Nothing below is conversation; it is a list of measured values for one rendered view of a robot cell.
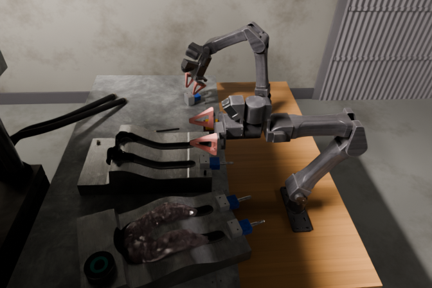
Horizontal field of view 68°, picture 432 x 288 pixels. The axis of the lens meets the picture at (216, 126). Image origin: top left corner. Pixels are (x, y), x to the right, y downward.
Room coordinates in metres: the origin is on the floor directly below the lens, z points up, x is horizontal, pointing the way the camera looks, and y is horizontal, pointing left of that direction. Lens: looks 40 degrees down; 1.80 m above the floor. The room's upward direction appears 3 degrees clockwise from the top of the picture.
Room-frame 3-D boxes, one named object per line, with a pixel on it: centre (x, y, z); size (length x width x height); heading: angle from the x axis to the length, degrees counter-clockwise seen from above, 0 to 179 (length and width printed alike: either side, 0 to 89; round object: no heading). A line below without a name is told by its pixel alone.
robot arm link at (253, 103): (0.72, -0.14, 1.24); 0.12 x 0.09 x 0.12; 97
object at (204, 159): (0.87, -0.01, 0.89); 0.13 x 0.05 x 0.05; 95
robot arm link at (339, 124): (0.75, -0.30, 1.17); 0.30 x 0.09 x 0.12; 97
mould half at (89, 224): (0.56, 0.15, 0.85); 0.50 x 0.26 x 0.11; 113
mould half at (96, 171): (0.91, 0.27, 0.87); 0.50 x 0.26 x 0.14; 95
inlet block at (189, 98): (1.42, 0.11, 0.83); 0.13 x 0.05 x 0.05; 124
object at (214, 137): (0.67, 0.02, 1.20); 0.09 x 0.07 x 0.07; 97
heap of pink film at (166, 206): (0.57, 0.15, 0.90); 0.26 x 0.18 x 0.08; 113
